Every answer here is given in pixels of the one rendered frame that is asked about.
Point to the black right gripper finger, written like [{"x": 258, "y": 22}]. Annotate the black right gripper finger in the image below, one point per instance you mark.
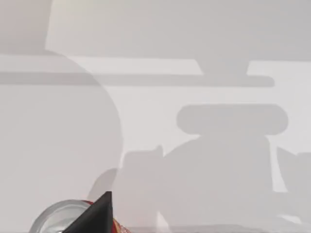
[{"x": 97, "y": 216}]

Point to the red and white can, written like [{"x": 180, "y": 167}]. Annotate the red and white can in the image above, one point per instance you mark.
[{"x": 58, "y": 216}]

